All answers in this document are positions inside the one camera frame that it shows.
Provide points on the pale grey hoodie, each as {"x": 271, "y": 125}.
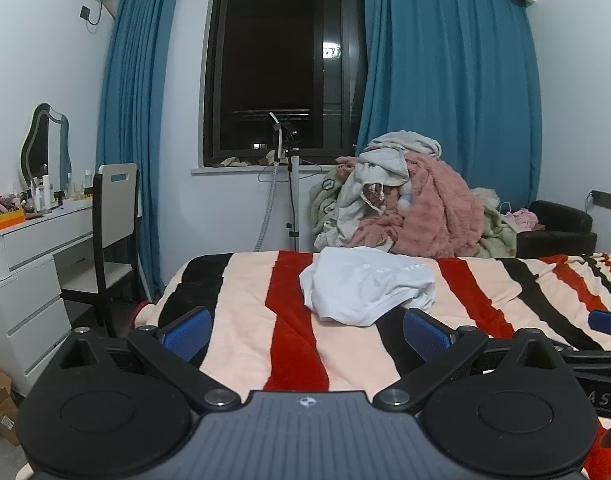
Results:
{"x": 380, "y": 165}

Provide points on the white dresser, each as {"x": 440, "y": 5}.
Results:
{"x": 25, "y": 300}

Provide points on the group of cosmetic bottles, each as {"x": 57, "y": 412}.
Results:
{"x": 47, "y": 192}

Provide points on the pink fluffy blanket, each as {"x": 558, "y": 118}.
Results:
{"x": 435, "y": 205}

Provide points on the cardboard box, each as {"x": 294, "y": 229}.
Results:
{"x": 0, "y": 405}

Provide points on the dark wall socket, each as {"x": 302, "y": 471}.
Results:
{"x": 601, "y": 200}

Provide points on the pink clothing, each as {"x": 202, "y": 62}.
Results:
{"x": 523, "y": 219}

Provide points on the black and cream chair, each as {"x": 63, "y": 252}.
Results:
{"x": 116, "y": 205}

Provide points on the white garment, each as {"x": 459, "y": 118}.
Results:
{"x": 365, "y": 280}

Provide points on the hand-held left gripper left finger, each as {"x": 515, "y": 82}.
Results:
{"x": 188, "y": 334}

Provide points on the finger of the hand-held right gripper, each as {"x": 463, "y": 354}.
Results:
{"x": 605, "y": 321}

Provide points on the white garment steamer stand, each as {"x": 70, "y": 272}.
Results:
{"x": 294, "y": 195}

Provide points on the dark framed window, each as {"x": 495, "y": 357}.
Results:
{"x": 270, "y": 60}

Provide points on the cloth on windowsill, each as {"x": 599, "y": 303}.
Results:
{"x": 233, "y": 162}

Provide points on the wavy framed mirror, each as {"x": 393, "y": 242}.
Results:
{"x": 45, "y": 145}

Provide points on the black armchair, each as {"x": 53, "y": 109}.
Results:
{"x": 560, "y": 220}

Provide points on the orange box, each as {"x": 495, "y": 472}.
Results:
{"x": 2, "y": 222}

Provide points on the pile of clothes and blankets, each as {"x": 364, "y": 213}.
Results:
{"x": 328, "y": 200}

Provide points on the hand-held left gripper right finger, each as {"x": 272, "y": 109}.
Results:
{"x": 425, "y": 336}

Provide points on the blue curtain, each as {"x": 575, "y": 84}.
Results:
{"x": 135, "y": 85}
{"x": 435, "y": 60}

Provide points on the striped fleece blanket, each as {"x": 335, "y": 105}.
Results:
{"x": 245, "y": 310}

